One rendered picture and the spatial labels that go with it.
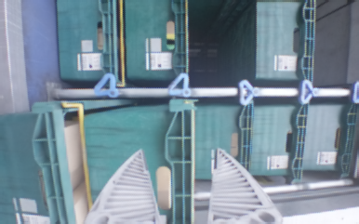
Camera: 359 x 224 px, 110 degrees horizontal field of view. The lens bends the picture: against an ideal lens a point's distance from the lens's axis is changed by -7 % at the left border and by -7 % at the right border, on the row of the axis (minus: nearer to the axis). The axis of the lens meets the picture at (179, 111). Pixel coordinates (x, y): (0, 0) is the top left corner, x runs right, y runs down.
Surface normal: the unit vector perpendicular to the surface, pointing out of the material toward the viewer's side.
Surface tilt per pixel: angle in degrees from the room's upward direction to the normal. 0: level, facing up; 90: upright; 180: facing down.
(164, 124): 97
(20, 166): 99
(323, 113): 98
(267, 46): 98
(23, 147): 96
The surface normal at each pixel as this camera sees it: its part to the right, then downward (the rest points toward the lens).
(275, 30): -0.07, 0.10
